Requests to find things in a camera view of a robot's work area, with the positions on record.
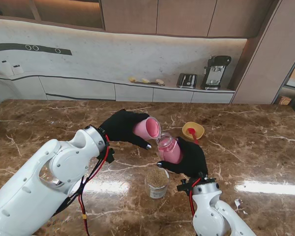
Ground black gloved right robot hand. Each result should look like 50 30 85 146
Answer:
156 137 209 178

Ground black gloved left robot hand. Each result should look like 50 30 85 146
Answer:
98 109 153 150

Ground clear airtight container white lid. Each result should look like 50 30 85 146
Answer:
156 132 184 165

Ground red plastic scoop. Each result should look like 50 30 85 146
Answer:
188 127 200 146

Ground pink plastic measuring cup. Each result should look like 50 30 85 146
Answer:
132 117 161 141

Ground yellow plastic bowl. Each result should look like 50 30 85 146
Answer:
181 121 205 140

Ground clear grain jar with label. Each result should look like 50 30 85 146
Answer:
144 168 170 199

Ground white counter with drawers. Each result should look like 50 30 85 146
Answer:
0 73 236 104

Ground dark serving board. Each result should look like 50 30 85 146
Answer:
133 81 166 87

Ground black silver toaster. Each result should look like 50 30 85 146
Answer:
176 73 198 89

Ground black espresso machine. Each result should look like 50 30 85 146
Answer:
200 55 232 91

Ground orange printed box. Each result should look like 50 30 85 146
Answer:
278 95 292 106

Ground brown tall cabinet panel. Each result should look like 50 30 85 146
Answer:
231 0 295 105

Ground short white bottle black cap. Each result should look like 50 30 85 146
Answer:
11 64 24 75

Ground tall white bottle black cap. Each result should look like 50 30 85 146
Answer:
1 60 12 76

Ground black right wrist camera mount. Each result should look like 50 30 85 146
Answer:
176 178 194 197

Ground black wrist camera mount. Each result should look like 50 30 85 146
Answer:
176 178 194 197
99 146 116 163

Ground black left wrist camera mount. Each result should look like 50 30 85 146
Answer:
99 146 116 163

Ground red black right arm cables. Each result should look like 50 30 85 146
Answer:
188 177 202 218

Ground red black arm cables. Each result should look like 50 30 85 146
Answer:
188 177 202 218
51 134 115 236

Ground red black left arm cables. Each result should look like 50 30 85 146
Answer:
51 134 115 236

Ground brown wooden wall cabinets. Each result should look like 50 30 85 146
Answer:
0 0 281 39

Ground black wall panel with rings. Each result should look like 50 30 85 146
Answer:
0 43 72 57

